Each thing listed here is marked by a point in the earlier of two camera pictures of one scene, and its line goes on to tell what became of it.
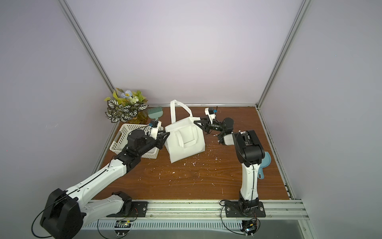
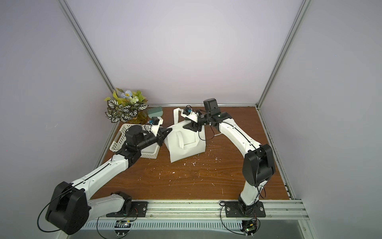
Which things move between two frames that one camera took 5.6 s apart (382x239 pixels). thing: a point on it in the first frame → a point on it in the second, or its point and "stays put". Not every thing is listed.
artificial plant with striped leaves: [127, 107] stays put
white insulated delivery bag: [186, 136] stays put
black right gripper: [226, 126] → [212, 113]
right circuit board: [249, 227] stays put
